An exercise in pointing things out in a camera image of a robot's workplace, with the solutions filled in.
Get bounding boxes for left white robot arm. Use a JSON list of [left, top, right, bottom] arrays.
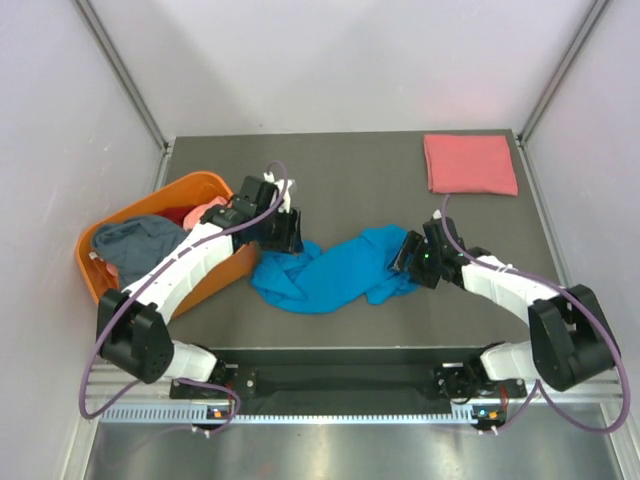
[[97, 172, 303, 397]]

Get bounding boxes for right aluminium frame post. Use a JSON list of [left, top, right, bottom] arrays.
[[516, 0, 613, 148]]

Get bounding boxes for light pink t shirt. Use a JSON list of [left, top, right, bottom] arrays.
[[183, 196, 228, 231]]

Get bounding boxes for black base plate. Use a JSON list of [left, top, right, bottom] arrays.
[[169, 347, 531, 414]]

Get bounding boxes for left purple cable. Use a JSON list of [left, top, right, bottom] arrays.
[[79, 159, 296, 441]]

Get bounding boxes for aluminium frame post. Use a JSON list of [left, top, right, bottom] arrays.
[[516, 0, 613, 148], [69, 0, 172, 154]]

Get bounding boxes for grey slotted cable duct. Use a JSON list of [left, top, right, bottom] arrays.
[[99, 402, 507, 425]]

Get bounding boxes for grey t shirt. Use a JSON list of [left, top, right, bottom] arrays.
[[90, 215, 187, 288]]

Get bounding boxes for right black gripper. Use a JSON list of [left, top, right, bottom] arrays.
[[388, 231, 443, 289]]

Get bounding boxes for blue t shirt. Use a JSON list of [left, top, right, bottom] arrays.
[[250, 225, 418, 315]]

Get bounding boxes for folded pink t shirt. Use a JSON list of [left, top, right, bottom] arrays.
[[423, 134, 519, 196]]

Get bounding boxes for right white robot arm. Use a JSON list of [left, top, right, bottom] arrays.
[[389, 217, 619, 396]]

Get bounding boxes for left aluminium frame post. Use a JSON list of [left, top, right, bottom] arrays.
[[69, 0, 172, 154]]

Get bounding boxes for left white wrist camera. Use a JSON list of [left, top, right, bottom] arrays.
[[263, 172, 297, 213]]

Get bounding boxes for aluminium rail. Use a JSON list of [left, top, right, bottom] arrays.
[[85, 364, 622, 405]]

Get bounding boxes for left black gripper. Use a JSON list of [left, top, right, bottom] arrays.
[[255, 206, 304, 255]]

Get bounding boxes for red t shirt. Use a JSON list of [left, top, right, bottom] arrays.
[[155, 205, 196, 227]]

